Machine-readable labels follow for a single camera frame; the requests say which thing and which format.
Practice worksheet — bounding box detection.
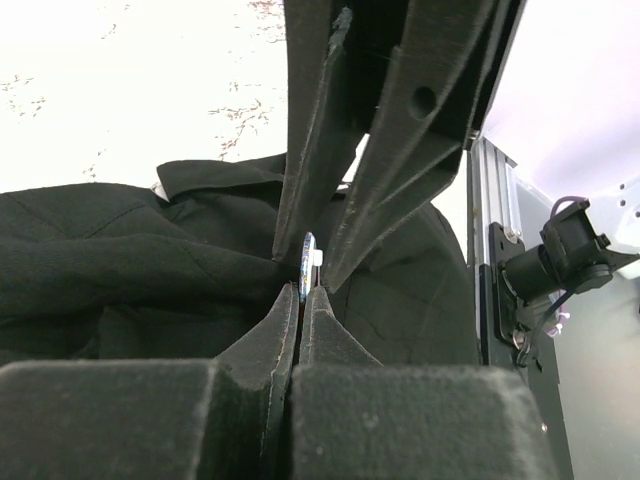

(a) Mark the black button shirt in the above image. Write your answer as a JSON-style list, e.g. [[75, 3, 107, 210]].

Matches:
[[1, 155, 479, 365]]

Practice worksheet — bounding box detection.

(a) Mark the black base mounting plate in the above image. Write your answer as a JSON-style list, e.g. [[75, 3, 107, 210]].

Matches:
[[478, 221, 576, 480]]

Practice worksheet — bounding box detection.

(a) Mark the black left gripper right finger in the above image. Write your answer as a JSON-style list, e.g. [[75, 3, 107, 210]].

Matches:
[[291, 287, 559, 479]]

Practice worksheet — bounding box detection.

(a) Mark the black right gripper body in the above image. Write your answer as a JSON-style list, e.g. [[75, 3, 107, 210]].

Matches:
[[464, 0, 526, 150]]

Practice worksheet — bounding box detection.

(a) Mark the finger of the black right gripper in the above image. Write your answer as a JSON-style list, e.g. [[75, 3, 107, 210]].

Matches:
[[272, 1, 371, 260], [322, 1, 505, 291]]

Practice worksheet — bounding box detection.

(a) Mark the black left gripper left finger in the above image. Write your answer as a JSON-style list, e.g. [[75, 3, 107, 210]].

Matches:
[[1, 284, 299, 479]]

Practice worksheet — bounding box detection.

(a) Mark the aluminium frame rail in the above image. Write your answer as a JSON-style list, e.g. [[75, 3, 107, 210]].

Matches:
[[467, 136, 522, 266]]

